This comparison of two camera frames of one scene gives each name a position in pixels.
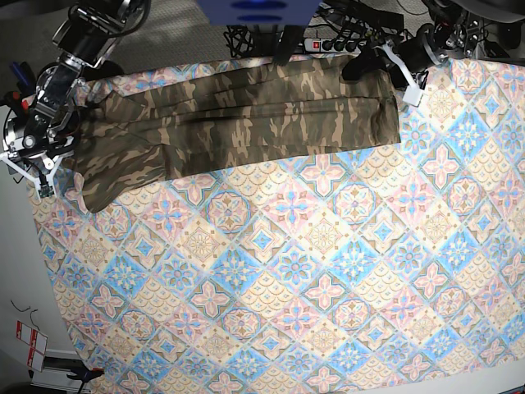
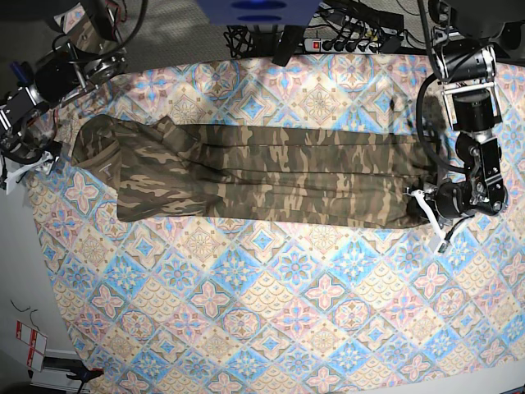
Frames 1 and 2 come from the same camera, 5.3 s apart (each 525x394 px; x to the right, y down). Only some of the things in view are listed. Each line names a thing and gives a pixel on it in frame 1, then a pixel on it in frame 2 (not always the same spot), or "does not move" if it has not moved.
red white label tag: (38, 344) does not move
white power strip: (317, 44) does not move
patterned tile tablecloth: (389, 269) does not move
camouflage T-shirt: (133, 130) → (301, 176)
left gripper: (413, 52) → (451, 200)
